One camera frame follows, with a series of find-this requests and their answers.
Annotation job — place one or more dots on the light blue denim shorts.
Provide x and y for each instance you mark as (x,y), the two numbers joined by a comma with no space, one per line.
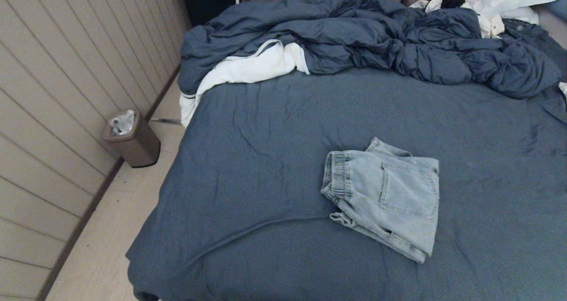
(398,190)

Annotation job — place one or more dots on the dark blue bed sheet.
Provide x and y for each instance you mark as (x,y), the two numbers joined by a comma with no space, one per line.
(266,159)

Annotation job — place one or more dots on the crumpled dark blue duvet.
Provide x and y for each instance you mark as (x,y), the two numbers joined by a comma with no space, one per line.
(354,30)

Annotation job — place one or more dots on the brown metal trash bin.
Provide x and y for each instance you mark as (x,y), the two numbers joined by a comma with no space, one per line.
(139,148)

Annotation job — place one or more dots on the small black garment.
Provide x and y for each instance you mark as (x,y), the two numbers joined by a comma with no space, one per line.
(454,1)

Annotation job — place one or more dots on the cream button shirt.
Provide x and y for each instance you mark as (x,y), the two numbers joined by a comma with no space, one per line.
(491,26)

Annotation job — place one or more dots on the dark blue denim jacket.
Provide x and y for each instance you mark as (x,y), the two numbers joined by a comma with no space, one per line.
(531,30)

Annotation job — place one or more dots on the white blurry object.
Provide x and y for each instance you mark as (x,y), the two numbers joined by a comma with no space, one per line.
(564,90)

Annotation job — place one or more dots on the blue pillow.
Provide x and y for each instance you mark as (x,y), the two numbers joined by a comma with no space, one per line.
(560,6)

